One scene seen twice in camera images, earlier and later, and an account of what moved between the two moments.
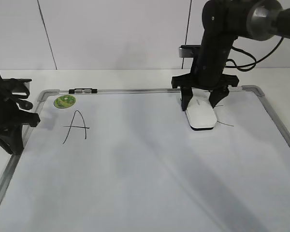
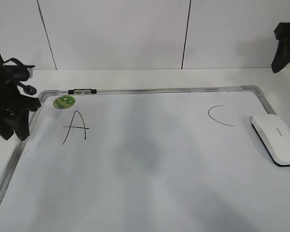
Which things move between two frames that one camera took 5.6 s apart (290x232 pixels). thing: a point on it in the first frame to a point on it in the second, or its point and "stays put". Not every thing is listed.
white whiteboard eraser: (199, 112) to (281, 142)
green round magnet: (64, 101) stays put
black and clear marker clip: (82, 91) stays put
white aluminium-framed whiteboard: (124, 160) stays put
